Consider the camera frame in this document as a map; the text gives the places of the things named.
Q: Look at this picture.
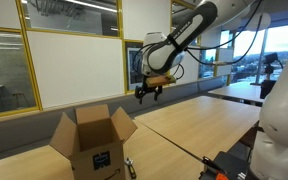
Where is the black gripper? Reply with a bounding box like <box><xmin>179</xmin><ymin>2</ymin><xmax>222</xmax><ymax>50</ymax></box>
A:
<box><xmin>135</xmin><ymin>86</ymin><xmax>162</xmax><ymax>104</ymax></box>

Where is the brown cardboard box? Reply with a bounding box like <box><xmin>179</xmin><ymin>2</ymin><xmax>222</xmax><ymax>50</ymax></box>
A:
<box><xmin>50</xmin><ymin>104</ymin><xmax>137</xmax><ymax>180</ymax></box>

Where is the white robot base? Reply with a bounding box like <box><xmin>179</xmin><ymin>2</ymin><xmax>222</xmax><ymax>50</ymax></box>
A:
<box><xmin>250</xmin><ymin>61</ymin><xmax>288</xmax><ymax>180</ymax></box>

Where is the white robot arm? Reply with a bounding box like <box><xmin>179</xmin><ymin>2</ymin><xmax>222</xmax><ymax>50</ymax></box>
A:
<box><xmin>135</xmin><ymin>0</ymin><xmax>255</xmax><ymax>103</ymax></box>

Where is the grey bench sofa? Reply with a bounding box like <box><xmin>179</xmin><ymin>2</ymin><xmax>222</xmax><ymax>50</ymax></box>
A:
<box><xmin>0</xmin><ymin>78</ymin><xmax>223</xmax><ymax>159</ymax></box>

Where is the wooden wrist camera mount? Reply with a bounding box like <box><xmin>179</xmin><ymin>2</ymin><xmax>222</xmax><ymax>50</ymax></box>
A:
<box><xmin>146</xmin><ymin>75</ymin><xmax>176</xmax><ymax>87</ymax></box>

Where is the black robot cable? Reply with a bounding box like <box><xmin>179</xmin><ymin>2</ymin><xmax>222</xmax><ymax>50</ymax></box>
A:
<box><xmin>132</xmin><ymin>0</ymin><xmax>265</xmax><ymax>81</ymax></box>

